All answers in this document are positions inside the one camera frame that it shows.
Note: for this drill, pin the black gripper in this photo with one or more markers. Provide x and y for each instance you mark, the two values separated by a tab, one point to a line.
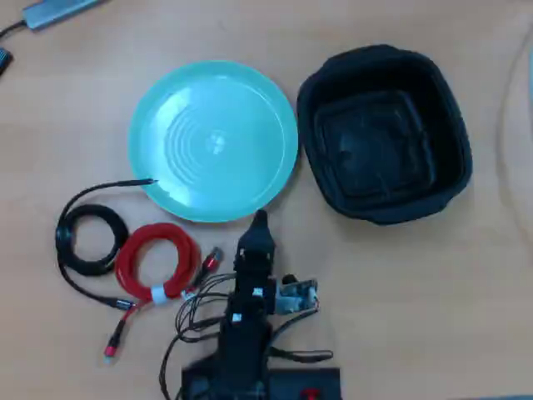
255	268

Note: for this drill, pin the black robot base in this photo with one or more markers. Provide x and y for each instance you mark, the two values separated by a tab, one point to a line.
291	381

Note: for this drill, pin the teal round plate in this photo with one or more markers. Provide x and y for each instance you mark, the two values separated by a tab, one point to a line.
250	166

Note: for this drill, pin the red base knob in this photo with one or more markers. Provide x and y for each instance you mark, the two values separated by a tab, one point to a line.
310	393

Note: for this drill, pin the black square fabric bin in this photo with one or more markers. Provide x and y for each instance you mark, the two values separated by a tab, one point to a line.
387	75

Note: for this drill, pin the grey usb hub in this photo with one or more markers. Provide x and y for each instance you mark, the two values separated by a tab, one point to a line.
54	12

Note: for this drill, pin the black flat device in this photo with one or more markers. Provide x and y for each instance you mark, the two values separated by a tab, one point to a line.
5	61

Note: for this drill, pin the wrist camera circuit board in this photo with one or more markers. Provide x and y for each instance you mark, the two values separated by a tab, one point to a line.
297	296

